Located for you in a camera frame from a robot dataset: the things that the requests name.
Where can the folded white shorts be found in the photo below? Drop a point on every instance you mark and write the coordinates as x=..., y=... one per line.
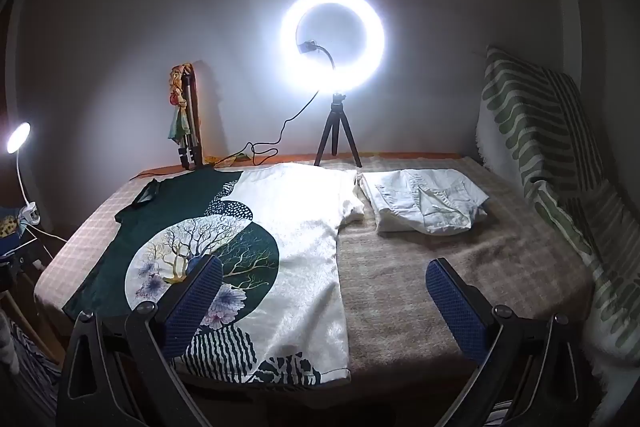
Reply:
x=425, y=202

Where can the black gooseneck phone holder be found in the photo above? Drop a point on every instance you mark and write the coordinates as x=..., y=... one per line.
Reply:
x=307, y=47

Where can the green white striped cloth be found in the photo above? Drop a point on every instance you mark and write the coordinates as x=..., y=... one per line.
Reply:
x=540, y=132

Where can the leopard print cloth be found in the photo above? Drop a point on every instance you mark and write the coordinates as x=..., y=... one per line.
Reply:
x=10, y=224

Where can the green white printed t-shirt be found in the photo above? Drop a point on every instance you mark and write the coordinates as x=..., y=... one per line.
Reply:
x=300, y=257

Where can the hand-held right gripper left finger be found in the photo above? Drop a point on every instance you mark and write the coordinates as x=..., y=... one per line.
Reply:
x=192, y=302

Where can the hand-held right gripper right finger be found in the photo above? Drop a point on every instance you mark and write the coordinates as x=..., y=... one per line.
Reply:
x=455, y=302

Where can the yellow green flat item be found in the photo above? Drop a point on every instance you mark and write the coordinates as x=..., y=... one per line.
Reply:
x=235, y=159

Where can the beige checked blanket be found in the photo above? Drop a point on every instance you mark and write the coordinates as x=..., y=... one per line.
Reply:
x=425, y=267

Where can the folded tripod with cloth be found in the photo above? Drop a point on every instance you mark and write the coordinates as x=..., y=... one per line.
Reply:
x=176, y=92

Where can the white clip desk lamp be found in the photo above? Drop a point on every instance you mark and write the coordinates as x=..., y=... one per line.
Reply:
x=19, y=137

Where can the dark striped cloth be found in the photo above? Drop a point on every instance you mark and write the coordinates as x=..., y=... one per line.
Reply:
x=35, y=367

